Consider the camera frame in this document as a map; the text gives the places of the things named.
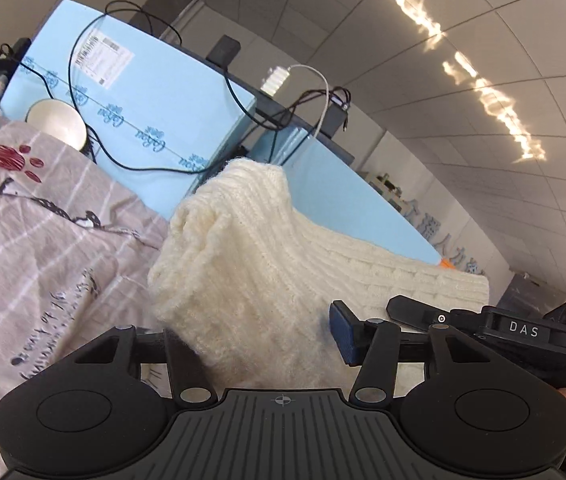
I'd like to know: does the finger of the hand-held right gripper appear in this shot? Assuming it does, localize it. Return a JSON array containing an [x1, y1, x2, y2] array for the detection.
[[387, 295, 486, 333]]

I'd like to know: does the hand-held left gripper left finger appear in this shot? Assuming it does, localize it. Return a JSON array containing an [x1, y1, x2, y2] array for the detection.
[[60, 325, 218, 408]]

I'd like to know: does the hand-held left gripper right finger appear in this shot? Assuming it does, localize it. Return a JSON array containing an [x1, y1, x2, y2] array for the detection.
[[329, 301, 494, 408]]

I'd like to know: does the cream knitted sweater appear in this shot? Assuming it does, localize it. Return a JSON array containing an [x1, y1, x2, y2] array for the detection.
[[147, 157, 491, 391]]

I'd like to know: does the grey printed bedsheet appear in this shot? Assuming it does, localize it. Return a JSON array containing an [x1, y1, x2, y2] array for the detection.
[[0, 102, 204, 411]]

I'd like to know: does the small black adapter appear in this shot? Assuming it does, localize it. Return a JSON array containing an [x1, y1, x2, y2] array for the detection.
[[327, 100, 352, 134]]

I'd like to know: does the light blue labelled cardboard box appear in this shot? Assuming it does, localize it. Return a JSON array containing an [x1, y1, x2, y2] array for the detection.
[[0, 0, 258, 221]]

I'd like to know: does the black power adapter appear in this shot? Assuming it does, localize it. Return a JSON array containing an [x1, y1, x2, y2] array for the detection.
[[207, 35, 242, 68]]

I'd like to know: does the silver wall lettering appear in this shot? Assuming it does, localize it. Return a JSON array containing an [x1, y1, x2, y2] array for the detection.
[[403, 197, 486, 276]]

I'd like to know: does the white cable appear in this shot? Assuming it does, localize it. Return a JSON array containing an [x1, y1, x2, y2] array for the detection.
[[288, 64, 332, 139]]

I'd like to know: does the black cable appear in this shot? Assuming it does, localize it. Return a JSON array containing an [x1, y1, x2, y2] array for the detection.
[[13, 0, 274, 175]]

